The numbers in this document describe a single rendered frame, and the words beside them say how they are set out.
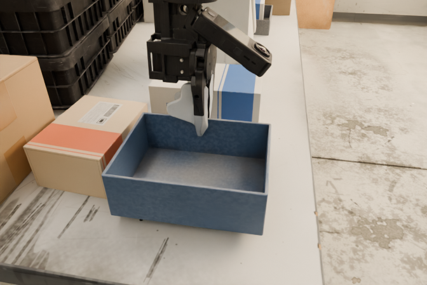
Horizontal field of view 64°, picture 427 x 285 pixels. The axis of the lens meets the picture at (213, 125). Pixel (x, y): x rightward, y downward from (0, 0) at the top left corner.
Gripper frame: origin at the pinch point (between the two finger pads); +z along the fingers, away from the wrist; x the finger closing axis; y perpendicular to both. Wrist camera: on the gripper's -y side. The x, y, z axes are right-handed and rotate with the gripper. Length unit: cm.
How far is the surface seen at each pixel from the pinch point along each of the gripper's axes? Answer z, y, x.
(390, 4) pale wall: 31, -118, -348
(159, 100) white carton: 0.5, 10.5, -8.7
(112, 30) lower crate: -3, 36, -43
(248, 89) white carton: -2.6, -5.5, -10.4
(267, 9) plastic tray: -3, -4, -87
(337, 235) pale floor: 73, -40, -56
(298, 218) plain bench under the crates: 7.9, -15.1, 8.4
